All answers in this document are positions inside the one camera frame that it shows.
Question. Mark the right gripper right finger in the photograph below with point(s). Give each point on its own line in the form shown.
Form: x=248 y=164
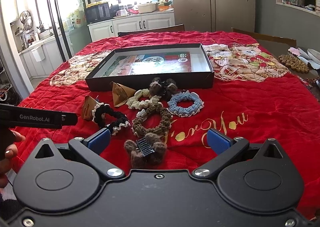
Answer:
x=227 y=151

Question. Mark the black microwave oven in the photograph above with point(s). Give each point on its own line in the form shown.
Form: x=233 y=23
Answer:
x=97 y=13

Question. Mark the white mug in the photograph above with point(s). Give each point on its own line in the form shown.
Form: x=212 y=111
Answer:
x=121 y=13

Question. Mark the white kitchen cabinet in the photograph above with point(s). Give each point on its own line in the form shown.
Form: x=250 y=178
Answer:
x=136 y=22

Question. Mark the pink cloth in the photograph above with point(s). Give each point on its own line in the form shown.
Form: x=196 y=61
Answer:
x=294 y=51

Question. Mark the black shallow box tray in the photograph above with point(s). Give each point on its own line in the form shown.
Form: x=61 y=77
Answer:
x=187 y=64

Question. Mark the white plate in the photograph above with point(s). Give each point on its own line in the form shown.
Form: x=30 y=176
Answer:
x=314 y=55

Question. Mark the blue knitted scrunchie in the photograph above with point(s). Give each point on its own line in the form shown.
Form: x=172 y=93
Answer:
x=185 y=104

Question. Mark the person's left hand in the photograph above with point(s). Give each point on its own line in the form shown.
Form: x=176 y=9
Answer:
x=10 y=152

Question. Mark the dark wooden chair back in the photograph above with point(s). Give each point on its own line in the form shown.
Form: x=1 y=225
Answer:
x=175 y=28

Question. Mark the dark fuzzy claw clip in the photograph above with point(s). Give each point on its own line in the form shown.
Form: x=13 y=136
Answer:
x=164 y=89

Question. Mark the wooden chair at right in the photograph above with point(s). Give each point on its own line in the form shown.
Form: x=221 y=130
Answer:
x=258 y=36

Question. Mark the red quilted blanket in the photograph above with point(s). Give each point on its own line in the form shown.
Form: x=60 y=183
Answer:
x=281 y=108

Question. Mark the black white-edged scrunchie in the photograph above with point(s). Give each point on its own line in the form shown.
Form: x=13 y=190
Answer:
x=106 y=117

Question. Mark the wooden bead trivet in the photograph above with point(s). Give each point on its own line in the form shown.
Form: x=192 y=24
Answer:
x=294 y=63

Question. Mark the white plastic basin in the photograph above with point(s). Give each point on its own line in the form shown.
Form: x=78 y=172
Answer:
x=147 y=7

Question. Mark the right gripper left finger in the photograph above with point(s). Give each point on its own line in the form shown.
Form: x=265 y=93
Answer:
x=88 y=151

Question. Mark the brown braided scrunchie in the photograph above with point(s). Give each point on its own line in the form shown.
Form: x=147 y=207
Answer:
x=154 y=119

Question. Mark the brown paper pyramid packet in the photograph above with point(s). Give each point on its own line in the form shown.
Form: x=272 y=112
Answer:
x=121 y=94

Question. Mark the cream knitted scrunchie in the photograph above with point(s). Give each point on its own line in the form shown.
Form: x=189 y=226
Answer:
x=142 y=99

